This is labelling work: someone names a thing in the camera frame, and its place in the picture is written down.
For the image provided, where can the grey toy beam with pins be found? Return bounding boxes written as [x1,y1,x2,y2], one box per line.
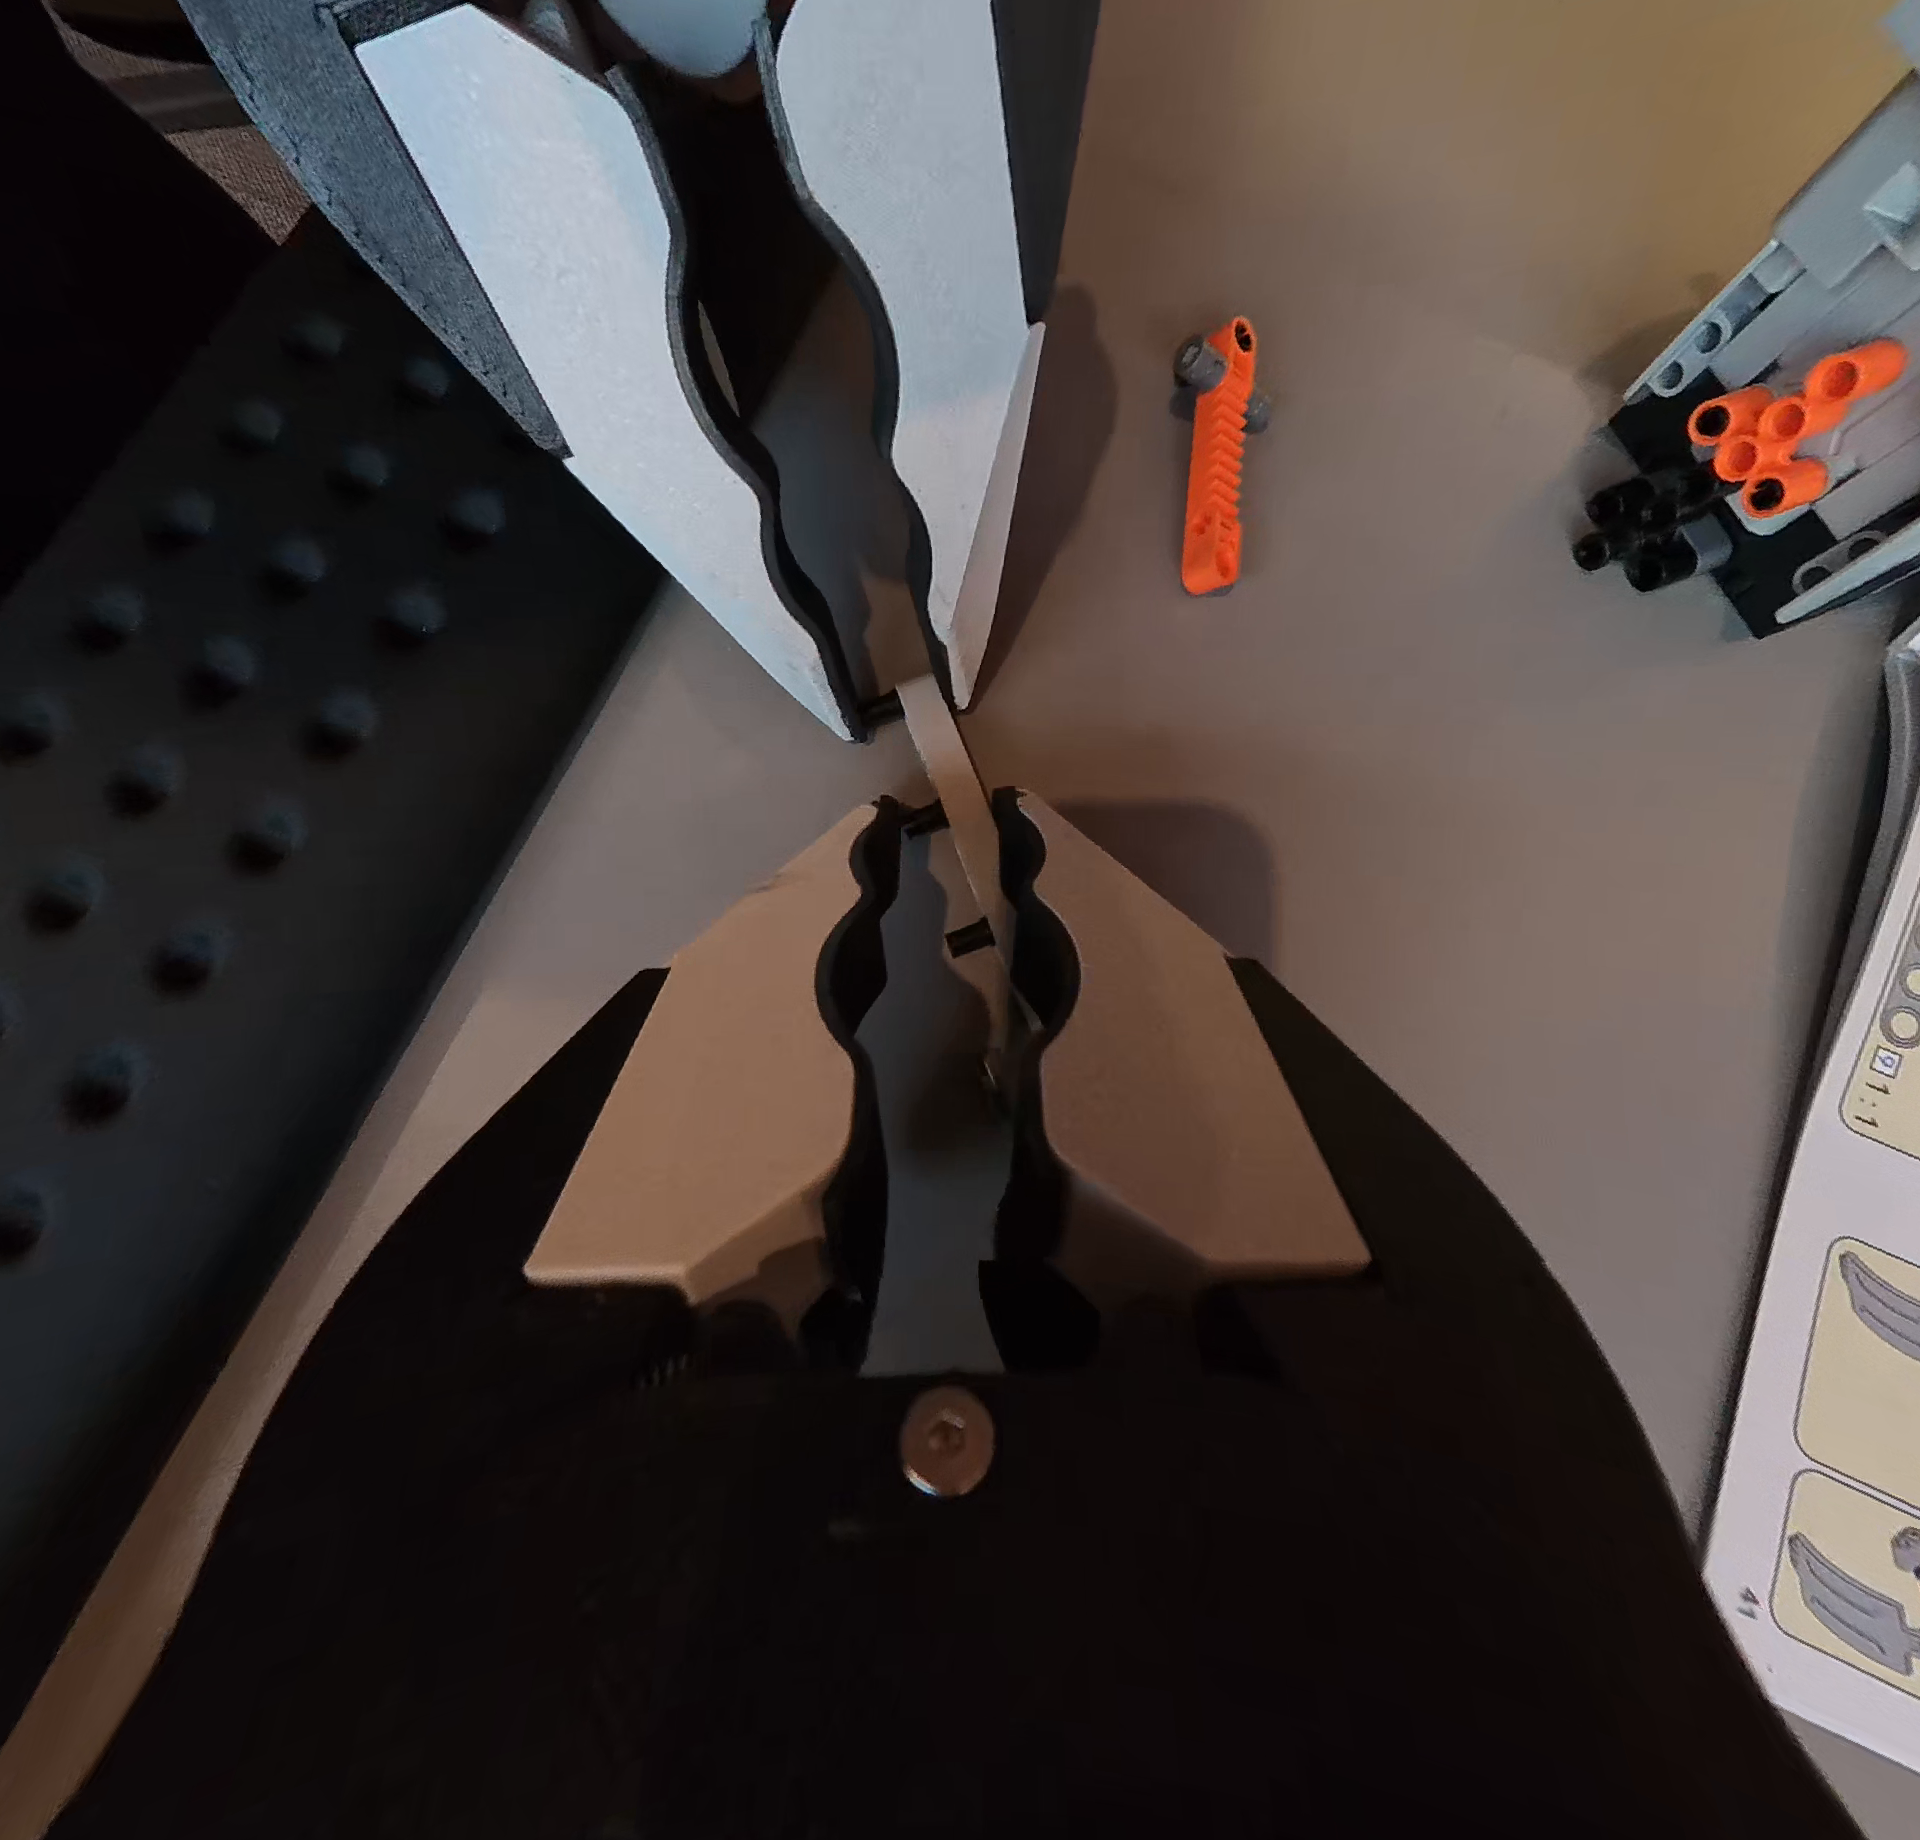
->
[869,682,1043,1122]

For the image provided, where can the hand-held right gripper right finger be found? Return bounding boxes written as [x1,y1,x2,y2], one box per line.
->
[992,786,1376,1283]

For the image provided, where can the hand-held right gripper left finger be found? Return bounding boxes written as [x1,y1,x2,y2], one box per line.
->
[525,802,903,1311]

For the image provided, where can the black studded mat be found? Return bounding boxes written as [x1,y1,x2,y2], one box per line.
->
[0,220,707,1708]

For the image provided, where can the orange toothed toy beam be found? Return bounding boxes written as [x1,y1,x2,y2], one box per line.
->
[1172,318,1276,597]

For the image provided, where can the grey orange toy brick model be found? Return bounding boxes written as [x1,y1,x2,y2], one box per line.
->
[1573,25,1920,642]

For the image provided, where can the white instruction booklet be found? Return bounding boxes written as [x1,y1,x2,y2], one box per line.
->
[1701,626,1920,1722]

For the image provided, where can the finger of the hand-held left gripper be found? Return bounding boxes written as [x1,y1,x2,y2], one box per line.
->
[348,0,903,742]
[762,0,1049,711]

